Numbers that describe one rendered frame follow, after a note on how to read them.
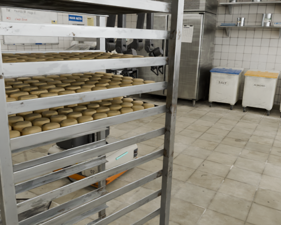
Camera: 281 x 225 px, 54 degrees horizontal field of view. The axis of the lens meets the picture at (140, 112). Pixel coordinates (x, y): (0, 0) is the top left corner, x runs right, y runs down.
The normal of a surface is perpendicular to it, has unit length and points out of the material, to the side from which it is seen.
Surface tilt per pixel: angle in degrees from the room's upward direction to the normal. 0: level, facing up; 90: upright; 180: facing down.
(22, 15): 90
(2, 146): 90
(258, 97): 94
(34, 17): 90
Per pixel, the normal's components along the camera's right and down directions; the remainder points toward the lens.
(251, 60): -0.51, 0.22
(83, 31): 0.69, 0.22
